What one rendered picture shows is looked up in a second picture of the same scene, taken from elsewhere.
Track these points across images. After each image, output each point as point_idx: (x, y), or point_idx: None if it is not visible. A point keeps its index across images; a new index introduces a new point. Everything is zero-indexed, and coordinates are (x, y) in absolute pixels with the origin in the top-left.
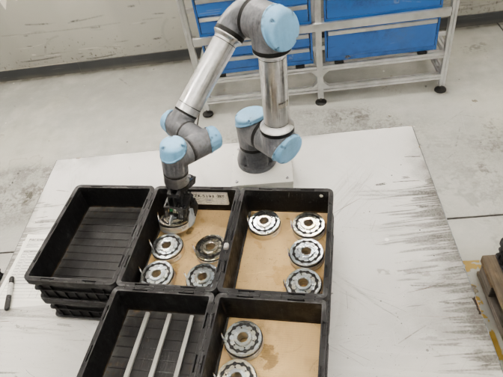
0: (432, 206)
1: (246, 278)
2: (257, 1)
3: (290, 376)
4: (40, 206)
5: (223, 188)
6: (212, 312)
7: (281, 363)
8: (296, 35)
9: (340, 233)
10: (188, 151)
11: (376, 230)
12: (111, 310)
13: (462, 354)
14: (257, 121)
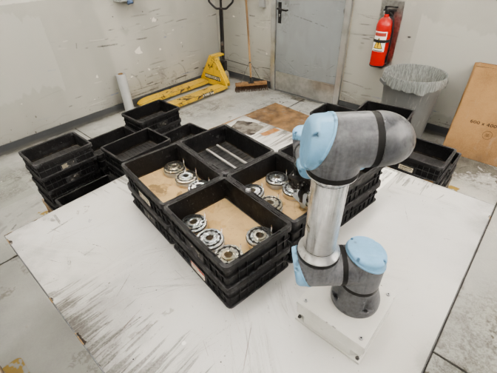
0: None
1: (233, 212)
2: (361, 112)
3: (166, 196)
4: (427, 183)
5: (302, 214)
6: (216, 169)
7: (174, 197)
8: (305, 160)
9: (226, 317)
10: (296, 143)
11: (200, 345)
12: (263, 149)
13: (83, 296)
14: (345, 246)
